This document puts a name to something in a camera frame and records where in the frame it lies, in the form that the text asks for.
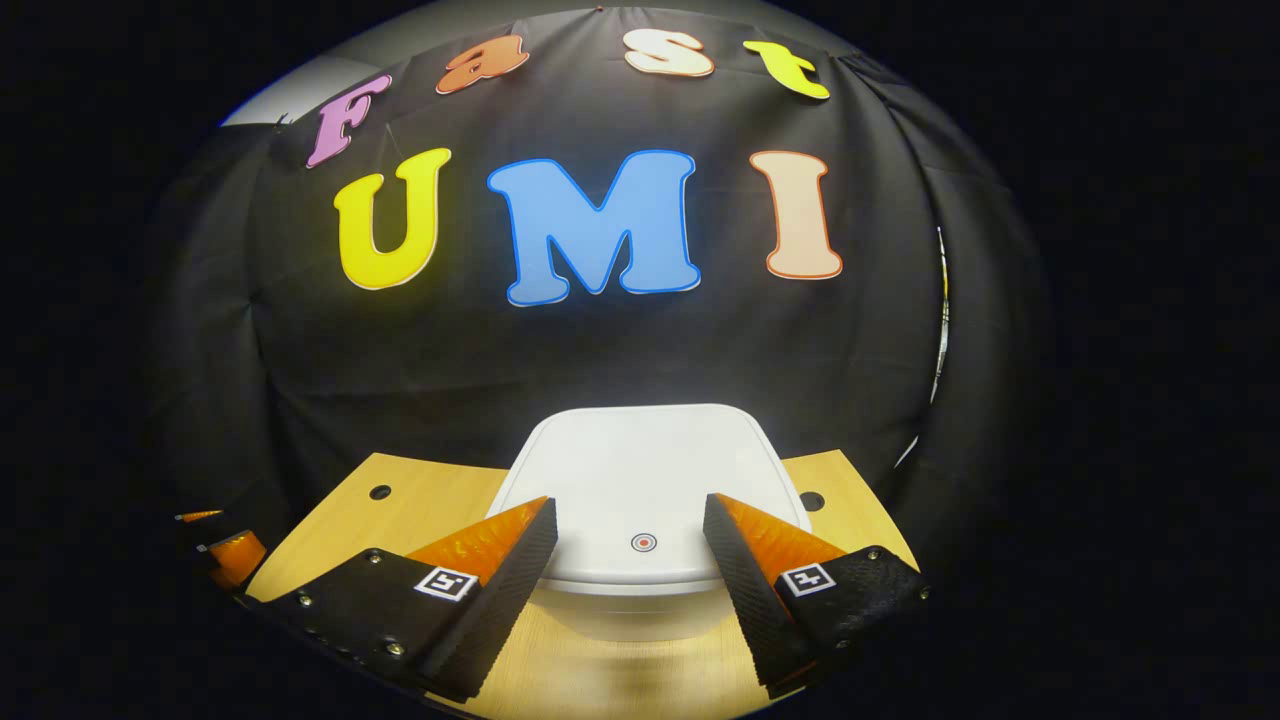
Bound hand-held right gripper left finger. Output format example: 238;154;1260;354
262;495;559;703

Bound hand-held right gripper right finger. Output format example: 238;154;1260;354
703;492;931;699

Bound black backdrop cloth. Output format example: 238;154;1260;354
140;5;1051;561

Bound wooden desktop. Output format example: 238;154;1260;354
245;450;921;720

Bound white desktop garbage bin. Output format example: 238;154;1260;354
485;403;813;643

